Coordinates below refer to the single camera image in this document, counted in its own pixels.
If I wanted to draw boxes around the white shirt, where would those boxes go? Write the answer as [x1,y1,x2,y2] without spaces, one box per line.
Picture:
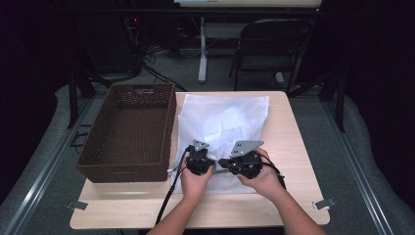
[192,106,258,155]

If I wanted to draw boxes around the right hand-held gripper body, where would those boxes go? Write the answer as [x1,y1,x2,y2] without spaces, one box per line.
[229,140,265,180]

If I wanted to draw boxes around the aluminium floor rail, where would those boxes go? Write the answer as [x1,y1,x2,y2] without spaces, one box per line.
[3,97,96,235]
[321,97,394,235]

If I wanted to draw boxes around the white mesh laundry bag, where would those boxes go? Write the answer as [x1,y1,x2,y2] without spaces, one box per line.
[169,93,270,195]

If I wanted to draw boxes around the bundle of floor cables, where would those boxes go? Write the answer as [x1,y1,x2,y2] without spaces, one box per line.
[141,42,188,92]

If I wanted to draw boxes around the white desk leg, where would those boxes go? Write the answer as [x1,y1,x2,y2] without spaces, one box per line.
[198,16,208,84]

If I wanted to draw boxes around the black metal stand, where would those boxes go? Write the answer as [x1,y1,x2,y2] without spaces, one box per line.
[67,70,112,130]
[288,70,346,133]

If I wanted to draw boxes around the black floor cable ties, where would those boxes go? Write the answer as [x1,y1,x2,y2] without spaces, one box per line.
[69,123,93,155]

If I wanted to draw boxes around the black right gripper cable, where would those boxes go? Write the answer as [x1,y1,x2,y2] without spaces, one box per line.
[260,153,288,190]

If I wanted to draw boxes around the grey metal table bracket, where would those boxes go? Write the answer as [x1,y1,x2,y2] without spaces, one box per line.
[313,197,337,211]
[65,200,89,211]

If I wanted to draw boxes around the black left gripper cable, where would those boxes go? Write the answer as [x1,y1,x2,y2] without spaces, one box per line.
[156,145,194,226]

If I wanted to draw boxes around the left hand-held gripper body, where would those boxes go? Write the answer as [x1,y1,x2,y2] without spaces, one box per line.
[185,139,216,176]

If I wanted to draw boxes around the person's left hand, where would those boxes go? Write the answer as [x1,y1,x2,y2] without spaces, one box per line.
[180,158,214,204]

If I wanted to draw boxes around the black folding chair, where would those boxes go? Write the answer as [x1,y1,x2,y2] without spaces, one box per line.
[229,18,314,96]

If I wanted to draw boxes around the person's right hand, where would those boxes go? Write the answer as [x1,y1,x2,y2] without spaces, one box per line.
[237,147,288,200]

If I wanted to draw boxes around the dark equipment cabinet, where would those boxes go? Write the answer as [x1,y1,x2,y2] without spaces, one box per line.
[74,14,145,75]

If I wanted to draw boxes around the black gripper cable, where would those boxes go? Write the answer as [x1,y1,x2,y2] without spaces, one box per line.
[260,153,288,190]
[156,145,194,226]

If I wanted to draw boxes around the brown woven basket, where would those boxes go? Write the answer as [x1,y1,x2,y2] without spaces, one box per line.
[76,82,177,184]

